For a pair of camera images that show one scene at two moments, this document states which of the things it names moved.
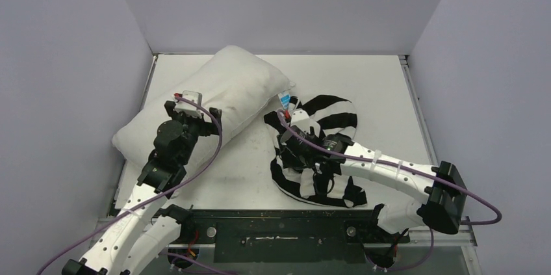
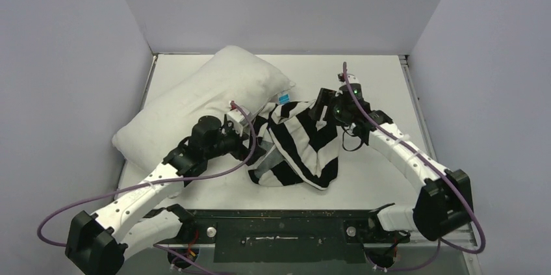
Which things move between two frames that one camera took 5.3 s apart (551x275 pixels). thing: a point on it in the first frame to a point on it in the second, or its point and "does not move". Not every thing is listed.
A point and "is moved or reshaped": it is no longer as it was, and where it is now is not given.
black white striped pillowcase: x=333 y=114 is moved or reshaped
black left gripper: x=207 y=128 to x=241 y=151
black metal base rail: x=290 y=236 does not move
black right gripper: x=291 y=140 to x=324 y=101
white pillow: x=240 y=83 does not move
